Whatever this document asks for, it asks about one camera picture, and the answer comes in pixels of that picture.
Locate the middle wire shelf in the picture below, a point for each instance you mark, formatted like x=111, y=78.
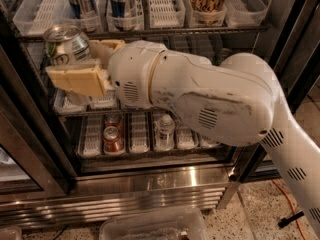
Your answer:
x=106, y=111

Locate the clear plastic bin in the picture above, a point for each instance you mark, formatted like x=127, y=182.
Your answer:
x=167, y=224

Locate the clear water bottle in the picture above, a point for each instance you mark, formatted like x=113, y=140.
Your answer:
x=165, y=128

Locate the white 7up can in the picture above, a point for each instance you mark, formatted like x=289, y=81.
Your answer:
x=66, y=44

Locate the top wire shelf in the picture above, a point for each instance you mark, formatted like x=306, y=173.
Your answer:
x=159, y=33

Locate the red soda can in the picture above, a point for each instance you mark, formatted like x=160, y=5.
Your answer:
x=113, y=141
x=115, y=120

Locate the top shelf right tray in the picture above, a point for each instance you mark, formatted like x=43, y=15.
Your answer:
x=244, y=13

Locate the black stand leg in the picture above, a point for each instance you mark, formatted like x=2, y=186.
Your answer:
x=287, y=220

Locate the front red soda can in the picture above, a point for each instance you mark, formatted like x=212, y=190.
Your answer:
x=113, y=141

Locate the rear red soda can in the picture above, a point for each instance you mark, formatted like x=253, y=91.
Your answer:
x=115, y=120

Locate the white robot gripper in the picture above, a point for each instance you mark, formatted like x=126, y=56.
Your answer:
x=133, y=71

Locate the blue silver tall can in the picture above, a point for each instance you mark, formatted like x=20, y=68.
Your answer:
x=83, y=9

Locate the small clear container corner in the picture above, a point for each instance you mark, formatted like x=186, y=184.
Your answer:
x=10, y=233

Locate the stainless steel fridge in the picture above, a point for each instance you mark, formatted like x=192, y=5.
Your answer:
x=54, y=169

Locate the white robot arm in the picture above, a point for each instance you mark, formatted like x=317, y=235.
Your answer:
x=238, y=103

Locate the wire shelf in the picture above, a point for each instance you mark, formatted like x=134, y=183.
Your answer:
x=106, y=111
x=159, y=33

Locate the top shelf empty tray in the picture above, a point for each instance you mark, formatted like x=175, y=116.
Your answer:
x=166, y=13

